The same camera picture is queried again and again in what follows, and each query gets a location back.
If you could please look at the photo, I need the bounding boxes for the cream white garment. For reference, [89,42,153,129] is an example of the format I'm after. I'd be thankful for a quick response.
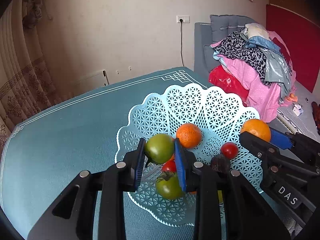
[241,23,272,42]

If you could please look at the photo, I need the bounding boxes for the teal tablecloth with white border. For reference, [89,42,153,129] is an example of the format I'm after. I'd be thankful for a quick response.
[0,66,275,240]

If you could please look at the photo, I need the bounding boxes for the red padded headboard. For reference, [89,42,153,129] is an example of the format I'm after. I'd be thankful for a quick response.
[265,4,320,93]

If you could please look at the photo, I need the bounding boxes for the grey upholstered sofa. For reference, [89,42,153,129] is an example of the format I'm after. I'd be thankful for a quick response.
[194,14,253,80]

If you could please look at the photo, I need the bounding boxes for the black power cable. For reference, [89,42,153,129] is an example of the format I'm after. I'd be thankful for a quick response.
[179,21,185,67]

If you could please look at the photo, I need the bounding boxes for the light blue lattice plastic basket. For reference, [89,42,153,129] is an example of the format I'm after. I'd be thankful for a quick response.
[114,83,264,227]

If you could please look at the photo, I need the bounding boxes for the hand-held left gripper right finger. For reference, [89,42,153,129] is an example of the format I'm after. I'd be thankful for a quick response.
[174,138,284,240]

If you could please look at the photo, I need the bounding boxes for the light blue garment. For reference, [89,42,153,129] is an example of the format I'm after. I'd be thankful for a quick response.
[246,36,293,98]

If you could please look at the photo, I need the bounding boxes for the green tomato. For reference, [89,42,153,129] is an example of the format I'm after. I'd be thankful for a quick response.
[144,133,175,165]
[155,171,185,200]

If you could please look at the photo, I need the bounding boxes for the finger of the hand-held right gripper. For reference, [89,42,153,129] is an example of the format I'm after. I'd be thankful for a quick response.
[269,127,320,160]
[239,131,285,167]

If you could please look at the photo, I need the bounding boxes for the beige patterned curtain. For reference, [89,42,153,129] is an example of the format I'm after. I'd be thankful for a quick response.
[0,0,65,155]

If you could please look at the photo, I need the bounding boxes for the dark red object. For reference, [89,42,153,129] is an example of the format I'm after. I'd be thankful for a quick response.
[311,102,320,130]

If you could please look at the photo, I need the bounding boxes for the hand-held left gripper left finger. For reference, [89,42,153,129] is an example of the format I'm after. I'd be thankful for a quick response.
[27,137,147,240]

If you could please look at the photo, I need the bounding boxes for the grey bed sheet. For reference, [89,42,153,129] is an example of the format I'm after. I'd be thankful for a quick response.
[275,82,320,143]

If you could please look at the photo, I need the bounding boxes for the dark wrinkled passion fruit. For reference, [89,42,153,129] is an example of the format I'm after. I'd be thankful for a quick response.
[210,154,230,174]

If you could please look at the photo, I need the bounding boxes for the red cherry tomato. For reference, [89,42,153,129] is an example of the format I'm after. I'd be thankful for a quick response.
[162,160,177,173]
[220,142,239,159]

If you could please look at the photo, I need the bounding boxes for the red patterned cloth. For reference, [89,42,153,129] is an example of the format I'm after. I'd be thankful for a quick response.
[209,65,250,100]

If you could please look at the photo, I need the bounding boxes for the pink dotted cloth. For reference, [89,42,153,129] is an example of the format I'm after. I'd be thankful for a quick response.
[217,55,283,123]

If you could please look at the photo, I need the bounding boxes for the leopard print cloth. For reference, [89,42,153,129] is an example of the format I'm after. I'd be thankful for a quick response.
[210,32,272,85]

